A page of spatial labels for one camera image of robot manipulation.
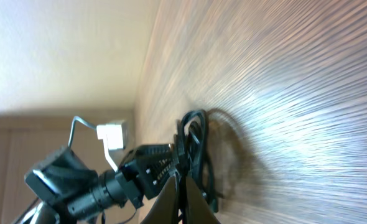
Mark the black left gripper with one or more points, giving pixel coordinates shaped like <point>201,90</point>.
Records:
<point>71,191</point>

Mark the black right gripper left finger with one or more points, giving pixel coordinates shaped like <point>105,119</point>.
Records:
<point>165,209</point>

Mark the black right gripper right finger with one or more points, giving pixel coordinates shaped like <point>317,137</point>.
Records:
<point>197,210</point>

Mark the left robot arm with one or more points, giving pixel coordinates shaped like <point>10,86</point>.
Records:
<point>40,214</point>

